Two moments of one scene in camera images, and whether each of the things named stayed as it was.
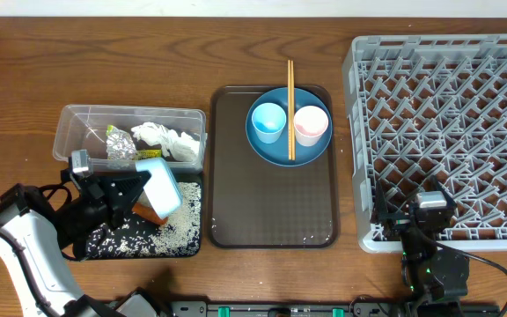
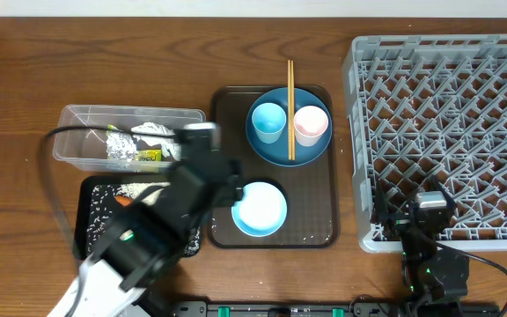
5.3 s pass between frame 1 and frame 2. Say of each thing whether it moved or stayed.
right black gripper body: stayed
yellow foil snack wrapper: stayed
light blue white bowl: moved
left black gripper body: moved
